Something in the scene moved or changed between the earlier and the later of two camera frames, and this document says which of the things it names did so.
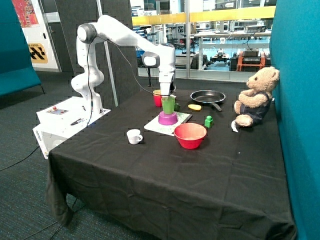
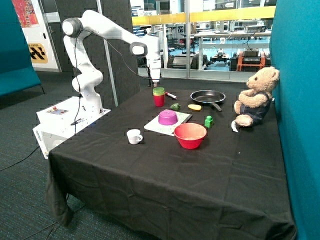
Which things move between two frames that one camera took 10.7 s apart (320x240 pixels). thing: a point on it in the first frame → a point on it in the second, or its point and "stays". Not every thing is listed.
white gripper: [165, 79] → [154, 63]
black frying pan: [208, 96] stays
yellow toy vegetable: [194, 107] stays
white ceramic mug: [134, 136] stays
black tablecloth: [158, 167] stays
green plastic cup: [168, 104] → [158, 89]
